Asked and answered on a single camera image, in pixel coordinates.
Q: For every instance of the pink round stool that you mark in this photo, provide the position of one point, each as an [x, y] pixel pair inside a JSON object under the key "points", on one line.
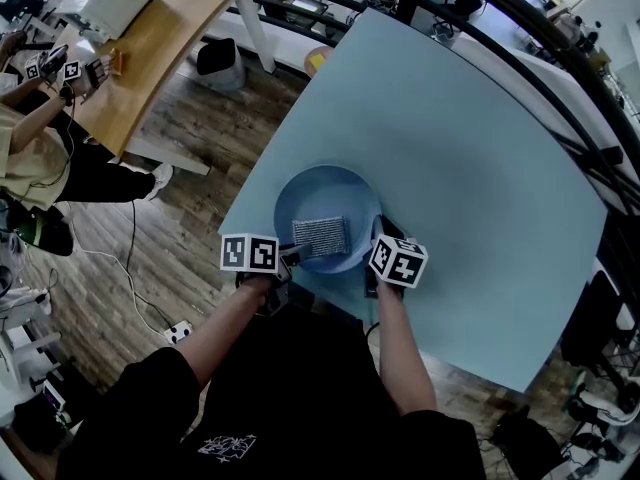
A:
{"points": [[322, 49]]}

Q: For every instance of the black office chair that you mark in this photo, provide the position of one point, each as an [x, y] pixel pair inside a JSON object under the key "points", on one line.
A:
{"points": [[20, 3]]}

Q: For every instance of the grey bin with black bag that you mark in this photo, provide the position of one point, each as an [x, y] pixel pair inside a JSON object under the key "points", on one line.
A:
{"points": [[220, 75]]}

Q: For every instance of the person's right forearm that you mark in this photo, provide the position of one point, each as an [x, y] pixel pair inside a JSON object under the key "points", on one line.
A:
{"points": [[400, 353]]}

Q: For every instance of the black and green bag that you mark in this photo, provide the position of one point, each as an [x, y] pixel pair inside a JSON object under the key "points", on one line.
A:
{"points": [[45, 235]]}

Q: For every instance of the wooden table with white legs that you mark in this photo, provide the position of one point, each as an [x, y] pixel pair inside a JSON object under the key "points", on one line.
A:
{"points": [[165, 43]]}

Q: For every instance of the person's black clothing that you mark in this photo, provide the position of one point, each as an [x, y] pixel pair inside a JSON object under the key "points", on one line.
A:
{"points": [[300, 393]]}

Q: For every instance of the person's left forearm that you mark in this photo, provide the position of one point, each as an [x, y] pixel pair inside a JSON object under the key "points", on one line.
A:
{"points": [[220, 333]]}

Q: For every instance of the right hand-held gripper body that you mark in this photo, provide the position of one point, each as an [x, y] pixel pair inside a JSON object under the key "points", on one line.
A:
{"points": [[400, 263]]}

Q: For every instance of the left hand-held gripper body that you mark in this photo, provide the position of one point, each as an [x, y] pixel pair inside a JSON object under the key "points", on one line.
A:
{"points": [[250, 253]]}

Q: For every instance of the grey scrubbing sponge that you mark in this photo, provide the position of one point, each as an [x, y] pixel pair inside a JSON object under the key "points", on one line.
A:
{"points": [[322, 235]]}

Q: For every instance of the yellow-brown block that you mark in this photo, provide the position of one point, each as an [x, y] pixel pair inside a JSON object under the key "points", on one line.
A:
{"points": [[118, 63]]}

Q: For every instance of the light blue large plate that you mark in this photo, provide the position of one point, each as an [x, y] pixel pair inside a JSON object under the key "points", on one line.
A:
{"points": [[325, 198]]}

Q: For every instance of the white power strip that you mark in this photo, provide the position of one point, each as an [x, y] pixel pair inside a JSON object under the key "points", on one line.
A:
{"points": [[178, 333]]}

